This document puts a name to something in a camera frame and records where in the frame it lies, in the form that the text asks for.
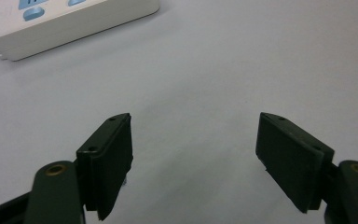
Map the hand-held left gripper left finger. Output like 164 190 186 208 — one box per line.
76 112 134 222

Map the white power strip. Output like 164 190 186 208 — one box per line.
0 0 161 62

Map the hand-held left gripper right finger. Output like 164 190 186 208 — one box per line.
255 112 336 215

